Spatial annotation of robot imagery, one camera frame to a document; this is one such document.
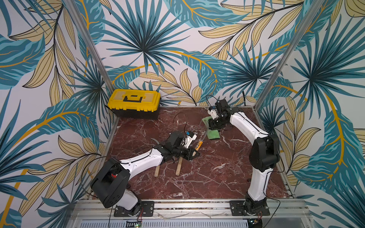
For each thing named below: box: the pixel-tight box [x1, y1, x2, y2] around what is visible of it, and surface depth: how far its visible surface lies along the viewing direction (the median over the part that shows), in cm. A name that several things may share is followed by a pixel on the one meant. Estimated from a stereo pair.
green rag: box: [201, 115, 221, 140], surface depth 88 cm
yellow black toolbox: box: [107, 88, 161, 120], surface depth 103 cm
